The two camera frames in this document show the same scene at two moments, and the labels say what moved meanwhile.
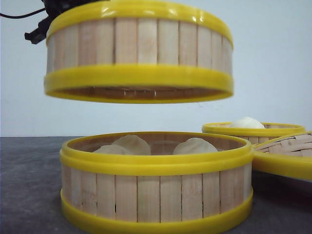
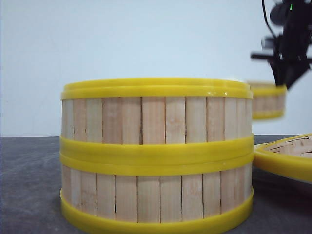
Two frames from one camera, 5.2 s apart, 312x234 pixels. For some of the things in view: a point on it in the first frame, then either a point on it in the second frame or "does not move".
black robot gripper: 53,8 -> 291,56
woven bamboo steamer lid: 289,155 does not move
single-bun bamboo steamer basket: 271,130 -> 268,99
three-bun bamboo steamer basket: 139,52 -> 156,117
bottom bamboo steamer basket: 142,182 does not move
